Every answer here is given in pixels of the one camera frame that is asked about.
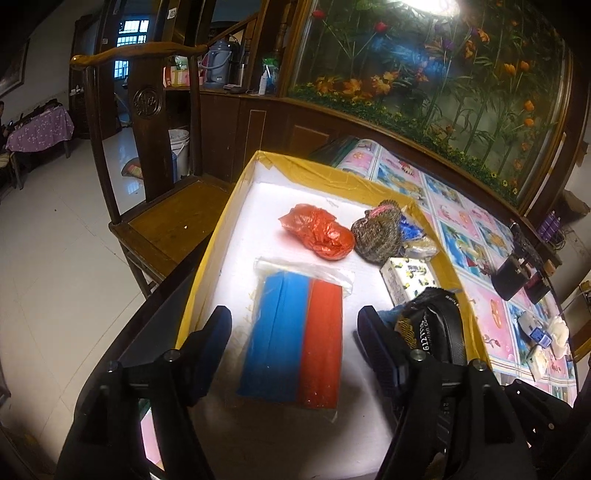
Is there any black snack packet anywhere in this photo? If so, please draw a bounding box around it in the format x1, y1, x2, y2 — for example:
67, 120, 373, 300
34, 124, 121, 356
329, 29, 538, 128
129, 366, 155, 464
392, 286, 468, 370

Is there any white bucket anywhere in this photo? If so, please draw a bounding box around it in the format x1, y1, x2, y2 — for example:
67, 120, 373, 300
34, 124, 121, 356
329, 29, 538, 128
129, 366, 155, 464
167, 129, 191, 180

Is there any flower mural panel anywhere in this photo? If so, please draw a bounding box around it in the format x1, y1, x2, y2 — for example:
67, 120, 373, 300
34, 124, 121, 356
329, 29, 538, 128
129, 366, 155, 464
288, 0, 571, 199

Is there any blue tissue pack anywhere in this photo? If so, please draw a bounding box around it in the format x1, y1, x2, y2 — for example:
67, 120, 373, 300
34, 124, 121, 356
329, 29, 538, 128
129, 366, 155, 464
518, 311, 553, 348

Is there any white spray bottle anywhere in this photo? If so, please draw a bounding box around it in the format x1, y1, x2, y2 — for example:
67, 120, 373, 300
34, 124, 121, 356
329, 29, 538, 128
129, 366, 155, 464
260, 56, 281, 96

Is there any wooden chair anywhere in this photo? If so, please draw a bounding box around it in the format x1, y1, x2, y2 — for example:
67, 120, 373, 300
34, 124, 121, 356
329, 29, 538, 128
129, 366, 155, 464
69, 41, 237, 302

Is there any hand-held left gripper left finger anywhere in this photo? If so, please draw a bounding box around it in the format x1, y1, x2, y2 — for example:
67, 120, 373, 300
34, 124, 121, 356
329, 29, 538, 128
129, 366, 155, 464
55, 305, 233, 480

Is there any yellow rimmed white tray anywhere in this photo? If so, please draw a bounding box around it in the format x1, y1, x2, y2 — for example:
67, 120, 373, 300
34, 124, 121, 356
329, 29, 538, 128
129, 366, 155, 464
139, 150, 497, 480

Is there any red plastic bag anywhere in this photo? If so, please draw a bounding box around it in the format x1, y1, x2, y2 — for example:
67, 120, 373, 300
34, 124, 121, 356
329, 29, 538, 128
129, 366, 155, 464
277, 203, 355, 262

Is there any white cloth ball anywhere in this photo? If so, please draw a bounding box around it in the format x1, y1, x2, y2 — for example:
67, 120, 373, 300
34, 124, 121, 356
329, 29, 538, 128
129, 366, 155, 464
549, 315, 572, 359

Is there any purple cloth table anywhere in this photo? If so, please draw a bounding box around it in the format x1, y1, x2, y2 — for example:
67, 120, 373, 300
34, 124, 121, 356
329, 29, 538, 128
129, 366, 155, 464
6, 108, 75, 172

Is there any brown knit hat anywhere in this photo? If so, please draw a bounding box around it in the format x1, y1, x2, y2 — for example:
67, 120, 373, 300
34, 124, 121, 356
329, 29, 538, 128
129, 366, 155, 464
351, 200, 402, 266

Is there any small clear plastic bag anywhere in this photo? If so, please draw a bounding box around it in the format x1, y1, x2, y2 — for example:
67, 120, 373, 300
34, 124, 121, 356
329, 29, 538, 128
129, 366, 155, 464
399, 215, 438, 260

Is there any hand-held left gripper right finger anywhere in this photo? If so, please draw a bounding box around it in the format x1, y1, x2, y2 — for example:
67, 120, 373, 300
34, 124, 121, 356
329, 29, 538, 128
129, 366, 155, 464
357, 305, 539, 480

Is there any lemon print tissue pack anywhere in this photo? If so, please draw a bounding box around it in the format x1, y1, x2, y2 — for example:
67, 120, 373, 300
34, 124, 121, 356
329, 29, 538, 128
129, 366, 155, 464
380, 256, 433, 306

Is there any blue thermos jug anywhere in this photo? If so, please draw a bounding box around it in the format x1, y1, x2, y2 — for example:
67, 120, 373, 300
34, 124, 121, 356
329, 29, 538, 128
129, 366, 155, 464
202, 39, 232, 89

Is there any blue orange sponge sheet pack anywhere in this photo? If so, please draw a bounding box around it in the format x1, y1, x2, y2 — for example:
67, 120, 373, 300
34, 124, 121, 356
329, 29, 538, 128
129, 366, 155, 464
235, 256, 356, 412

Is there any black cylindrical motor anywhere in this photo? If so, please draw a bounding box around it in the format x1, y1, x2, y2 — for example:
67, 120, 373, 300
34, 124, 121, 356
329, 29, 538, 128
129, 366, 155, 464
522, 271, 551, 306
491, 222, 537, 302

